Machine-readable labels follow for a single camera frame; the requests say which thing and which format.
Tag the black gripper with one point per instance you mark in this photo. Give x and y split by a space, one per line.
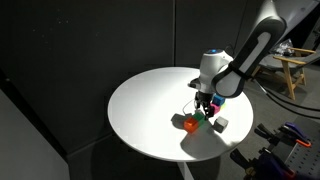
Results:
204 96

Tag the green block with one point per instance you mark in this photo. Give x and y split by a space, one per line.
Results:
200 117

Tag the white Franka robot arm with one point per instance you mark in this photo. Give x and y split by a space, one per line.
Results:
213 70

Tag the pink block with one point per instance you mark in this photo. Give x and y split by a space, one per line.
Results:
216 109

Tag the blue block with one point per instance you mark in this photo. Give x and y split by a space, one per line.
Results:
219 100

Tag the yellow-green block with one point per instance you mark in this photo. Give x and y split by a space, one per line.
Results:
223 106

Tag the orange block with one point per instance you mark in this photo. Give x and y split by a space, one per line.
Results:
190 126

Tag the gray block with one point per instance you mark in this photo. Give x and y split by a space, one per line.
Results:
220 125

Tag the purple spring clamp orange tips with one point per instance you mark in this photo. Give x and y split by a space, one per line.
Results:
295 130
270 163

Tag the wooden armchair gray cushion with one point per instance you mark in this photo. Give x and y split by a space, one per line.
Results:
293 76

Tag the crumpled clear plastic bag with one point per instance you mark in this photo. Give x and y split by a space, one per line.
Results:
284 48

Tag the blue orange clamps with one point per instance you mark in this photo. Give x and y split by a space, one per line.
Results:
306 160

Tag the white table pedestal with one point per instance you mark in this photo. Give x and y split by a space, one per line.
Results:
185 171

